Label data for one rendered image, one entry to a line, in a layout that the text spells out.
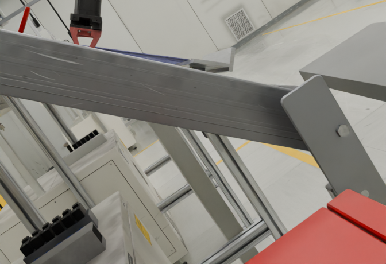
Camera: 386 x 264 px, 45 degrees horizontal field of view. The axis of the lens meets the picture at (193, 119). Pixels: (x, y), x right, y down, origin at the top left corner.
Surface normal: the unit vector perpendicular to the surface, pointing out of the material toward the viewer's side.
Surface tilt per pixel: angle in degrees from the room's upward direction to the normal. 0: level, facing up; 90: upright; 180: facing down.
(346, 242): 0
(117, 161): 90
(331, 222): 0
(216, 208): 90
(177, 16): 90
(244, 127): 90
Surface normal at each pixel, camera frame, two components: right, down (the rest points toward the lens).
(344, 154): 0.18, 0.09
